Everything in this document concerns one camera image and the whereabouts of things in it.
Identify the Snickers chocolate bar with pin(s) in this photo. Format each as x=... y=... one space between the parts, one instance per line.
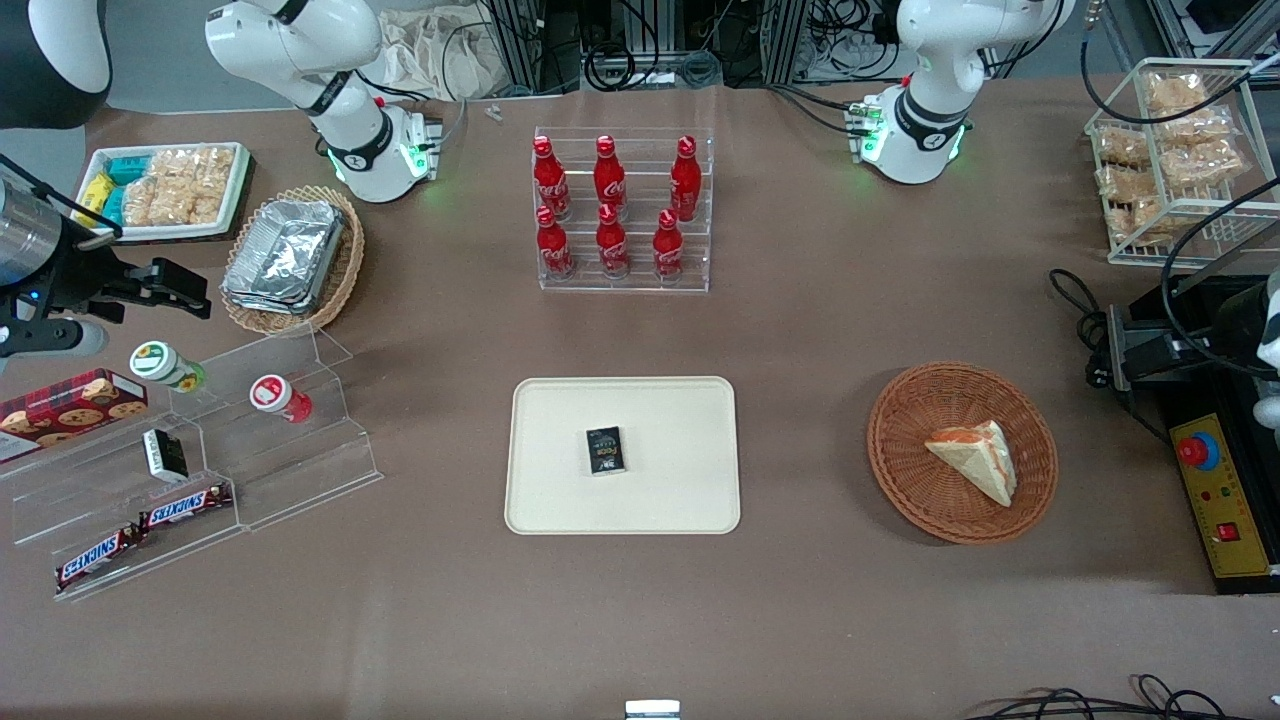
x=185 y=507
x=98 y=558

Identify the clear rice cracker pack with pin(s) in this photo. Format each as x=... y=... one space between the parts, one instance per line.
x=172 y=168
x=215 y=168
x=140 y=203
x=195 y=206

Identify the red lid yogurt cup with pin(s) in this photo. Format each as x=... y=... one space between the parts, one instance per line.
x=272 y=393

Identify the crumpled beige cloth bag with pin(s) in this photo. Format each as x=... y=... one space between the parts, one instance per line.
x=440 y=55

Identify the teal snack pack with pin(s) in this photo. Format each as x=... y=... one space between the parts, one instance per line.
x=113 y=205
x=128 y=170

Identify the red cola bottle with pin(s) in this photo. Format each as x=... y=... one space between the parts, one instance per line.
x=611 y=248
x=553 y=250
x=608 y=180
x=685 y=182
x=547 y=180
x=668 y=250

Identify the white rectangular snack tray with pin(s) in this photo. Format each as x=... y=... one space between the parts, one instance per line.
x=240 y=190

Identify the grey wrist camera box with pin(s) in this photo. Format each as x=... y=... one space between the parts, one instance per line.
x=1118 y=345
x=55 y=345

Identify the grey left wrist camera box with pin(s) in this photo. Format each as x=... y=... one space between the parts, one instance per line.
x=1118 y=345

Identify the red tartan cookie box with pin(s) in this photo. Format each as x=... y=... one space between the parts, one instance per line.
x=70 y=412

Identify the brown round wicker basket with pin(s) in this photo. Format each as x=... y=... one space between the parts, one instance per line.
x=910 y=470

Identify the beige plastic serving tray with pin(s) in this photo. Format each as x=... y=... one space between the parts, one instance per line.
x=670 y=480

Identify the black yellow control box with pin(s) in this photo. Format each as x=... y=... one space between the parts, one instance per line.
x=1225 y=520

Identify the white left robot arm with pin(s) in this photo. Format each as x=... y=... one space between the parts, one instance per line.
x=940 y=60

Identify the small black white pack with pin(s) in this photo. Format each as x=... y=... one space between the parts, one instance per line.
x=165 y=455

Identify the bagged fried snack pack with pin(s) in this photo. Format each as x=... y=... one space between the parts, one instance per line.
x=1140 y=220
x=1122 y=146
x=1205 y=165
x=1125 y=183
x=1175 y=92
x=1195 y=127

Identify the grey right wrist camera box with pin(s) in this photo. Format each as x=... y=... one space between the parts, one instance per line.
x=55 y=345

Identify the silver foil packets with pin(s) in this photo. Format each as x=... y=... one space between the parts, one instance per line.
x=285 y=255

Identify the red emergency stop button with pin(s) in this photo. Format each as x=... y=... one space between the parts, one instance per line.
x=1195 y=452

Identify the aluminium profile frame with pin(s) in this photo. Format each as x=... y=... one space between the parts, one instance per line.
x=530 y=45
x=785 y=40

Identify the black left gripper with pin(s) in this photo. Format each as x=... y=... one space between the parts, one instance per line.
x=1196 y=330

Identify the brown table cover cloth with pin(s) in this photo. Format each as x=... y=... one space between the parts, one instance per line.
x=800 y=620

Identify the wrapped triangle sandwich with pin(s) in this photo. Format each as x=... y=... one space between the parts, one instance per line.
x=980 y=460

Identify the clear acrylic stepped stand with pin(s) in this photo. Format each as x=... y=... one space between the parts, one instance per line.
x=300 y=470

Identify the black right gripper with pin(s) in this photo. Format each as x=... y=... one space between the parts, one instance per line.
x=78 y=277

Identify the green lid sunflower cup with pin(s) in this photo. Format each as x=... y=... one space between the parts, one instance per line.
x=160 y=362

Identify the clear acrylic bottle rack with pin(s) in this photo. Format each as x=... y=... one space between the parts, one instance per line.
x=640 y=275

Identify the yellow snack pack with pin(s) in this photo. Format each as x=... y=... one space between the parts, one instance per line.
x=95 y=198

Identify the light oval wicker basket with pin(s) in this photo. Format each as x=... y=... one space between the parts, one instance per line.
x=335 y=290

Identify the small black sachet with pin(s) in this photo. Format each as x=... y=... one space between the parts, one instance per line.
x=605 y=450

